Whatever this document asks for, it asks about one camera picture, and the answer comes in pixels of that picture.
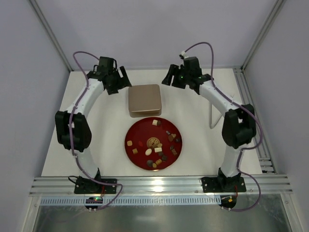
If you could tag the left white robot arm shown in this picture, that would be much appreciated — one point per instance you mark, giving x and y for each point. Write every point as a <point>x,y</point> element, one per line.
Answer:
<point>74,133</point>

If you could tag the aluminium frame post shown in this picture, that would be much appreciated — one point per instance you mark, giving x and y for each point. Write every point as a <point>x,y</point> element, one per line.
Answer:
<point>50,34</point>

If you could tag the red round tray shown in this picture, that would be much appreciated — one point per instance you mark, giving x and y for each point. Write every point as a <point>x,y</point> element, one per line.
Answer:
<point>151,135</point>

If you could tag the gold tin box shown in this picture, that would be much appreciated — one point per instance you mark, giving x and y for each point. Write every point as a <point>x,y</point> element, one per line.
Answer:
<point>136,114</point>

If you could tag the caramel barrel chocolate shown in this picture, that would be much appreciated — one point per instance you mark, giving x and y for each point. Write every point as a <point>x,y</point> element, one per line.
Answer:
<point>159,161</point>

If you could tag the brown rectangular chocolate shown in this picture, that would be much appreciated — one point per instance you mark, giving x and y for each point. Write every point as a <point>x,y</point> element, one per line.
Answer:
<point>174,152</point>

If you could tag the metal serving tongs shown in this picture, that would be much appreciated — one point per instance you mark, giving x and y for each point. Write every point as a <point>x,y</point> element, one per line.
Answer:
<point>213,118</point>

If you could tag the white rectangular chocolate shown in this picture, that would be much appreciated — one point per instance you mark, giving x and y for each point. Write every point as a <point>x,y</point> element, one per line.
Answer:
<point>158,149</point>

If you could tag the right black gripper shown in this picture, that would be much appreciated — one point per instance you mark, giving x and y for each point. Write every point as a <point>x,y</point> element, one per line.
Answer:
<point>177,79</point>

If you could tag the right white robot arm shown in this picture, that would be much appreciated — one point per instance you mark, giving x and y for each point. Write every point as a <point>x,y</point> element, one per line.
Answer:
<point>239,127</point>

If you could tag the white swirl oval chocolate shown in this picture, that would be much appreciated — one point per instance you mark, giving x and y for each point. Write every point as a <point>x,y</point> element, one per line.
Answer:
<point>148,152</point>

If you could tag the grey brown round chocolate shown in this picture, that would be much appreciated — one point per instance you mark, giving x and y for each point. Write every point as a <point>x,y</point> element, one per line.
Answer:
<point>150,163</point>

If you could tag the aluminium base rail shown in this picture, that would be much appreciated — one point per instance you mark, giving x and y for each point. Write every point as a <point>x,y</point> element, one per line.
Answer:
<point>161,185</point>

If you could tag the white square chocolate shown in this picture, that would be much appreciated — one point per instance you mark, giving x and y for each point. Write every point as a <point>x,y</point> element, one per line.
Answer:
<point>154,122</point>

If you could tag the tan rounded square chocolate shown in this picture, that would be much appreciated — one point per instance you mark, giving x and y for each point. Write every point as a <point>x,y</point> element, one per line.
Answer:
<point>130,143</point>

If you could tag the white slotted cable duct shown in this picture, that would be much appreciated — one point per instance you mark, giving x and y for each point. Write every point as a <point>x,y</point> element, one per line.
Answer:
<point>131,200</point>

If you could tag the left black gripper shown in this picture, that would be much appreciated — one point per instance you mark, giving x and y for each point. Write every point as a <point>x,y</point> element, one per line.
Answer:
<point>118,80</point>

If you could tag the gold tin lid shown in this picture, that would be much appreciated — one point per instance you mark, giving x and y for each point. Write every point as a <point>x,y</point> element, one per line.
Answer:
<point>144,98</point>

